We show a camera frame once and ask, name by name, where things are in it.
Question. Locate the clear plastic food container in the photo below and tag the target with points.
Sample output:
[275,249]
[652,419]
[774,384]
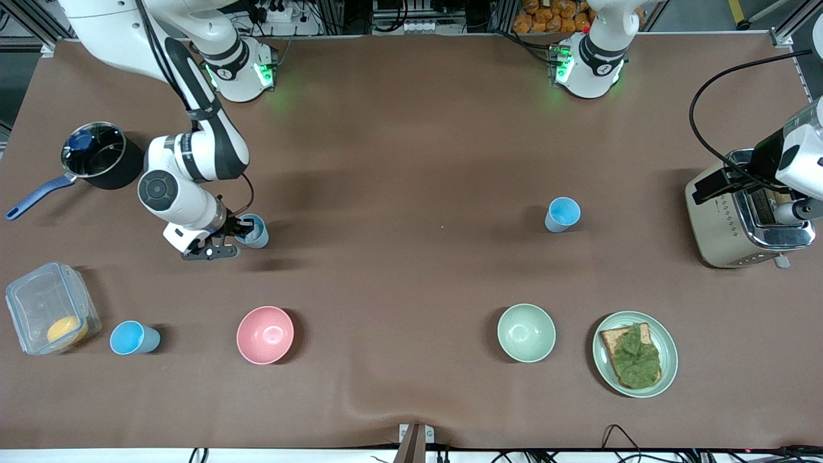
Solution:
[38,302]

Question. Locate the brown table mat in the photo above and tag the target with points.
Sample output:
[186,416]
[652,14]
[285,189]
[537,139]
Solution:
[386,128]

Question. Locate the glass pot lid blue knob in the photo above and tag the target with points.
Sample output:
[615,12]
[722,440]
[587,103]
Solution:
[103,157]

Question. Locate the blue cup holding white paper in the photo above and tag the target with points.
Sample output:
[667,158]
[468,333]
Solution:
[259,236]

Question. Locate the yellow round food piece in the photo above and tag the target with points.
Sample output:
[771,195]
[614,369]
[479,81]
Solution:
[67,331]

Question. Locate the pale green plate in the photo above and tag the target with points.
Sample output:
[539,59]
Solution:
[669,354]

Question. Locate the beige chrome toaster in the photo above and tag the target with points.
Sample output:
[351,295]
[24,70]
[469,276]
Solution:
[720,231]

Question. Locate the small white power strip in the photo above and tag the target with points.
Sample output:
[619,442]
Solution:
[419,27]

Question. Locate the green lettuce leaf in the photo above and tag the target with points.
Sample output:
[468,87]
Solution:
[636,360]

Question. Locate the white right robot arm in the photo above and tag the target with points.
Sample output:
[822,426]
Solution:
[212,154]

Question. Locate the plain blue cup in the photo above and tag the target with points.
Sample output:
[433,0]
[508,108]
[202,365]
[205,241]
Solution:
[132,337]
[562,213]

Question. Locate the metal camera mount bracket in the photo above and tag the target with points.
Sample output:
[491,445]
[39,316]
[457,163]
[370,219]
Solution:
[415,440]

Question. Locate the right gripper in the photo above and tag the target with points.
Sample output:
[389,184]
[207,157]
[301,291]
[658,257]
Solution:
[236,226]

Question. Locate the pale green bowl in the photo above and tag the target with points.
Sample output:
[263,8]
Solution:
[526,333]

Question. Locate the toast slice under lettuce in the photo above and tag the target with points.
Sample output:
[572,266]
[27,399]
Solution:
[607,341]

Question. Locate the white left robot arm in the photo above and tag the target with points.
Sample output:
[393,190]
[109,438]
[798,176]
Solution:
[591,64]

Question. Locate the pink bowl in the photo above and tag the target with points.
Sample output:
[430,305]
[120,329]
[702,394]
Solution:
[265,334]

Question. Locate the white power strip with plugs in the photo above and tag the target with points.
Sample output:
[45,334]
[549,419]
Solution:
[276,11]

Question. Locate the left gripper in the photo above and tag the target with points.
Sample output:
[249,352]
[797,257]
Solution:
[764,161]

